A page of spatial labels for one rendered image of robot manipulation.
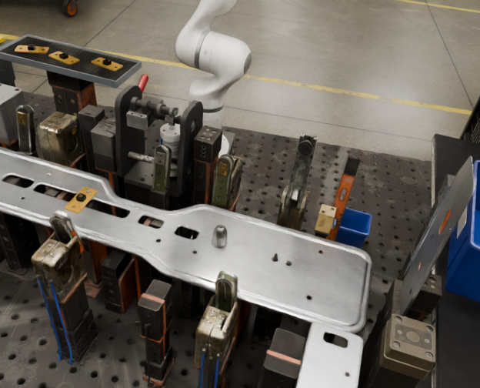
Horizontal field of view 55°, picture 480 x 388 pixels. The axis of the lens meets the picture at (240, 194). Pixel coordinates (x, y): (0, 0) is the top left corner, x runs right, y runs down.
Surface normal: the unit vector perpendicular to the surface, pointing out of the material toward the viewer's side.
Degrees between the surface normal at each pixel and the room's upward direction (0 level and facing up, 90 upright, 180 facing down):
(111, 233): 0
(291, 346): 0
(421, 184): 0
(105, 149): 90
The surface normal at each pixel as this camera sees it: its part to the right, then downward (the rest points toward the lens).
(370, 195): 0.09, -0.76
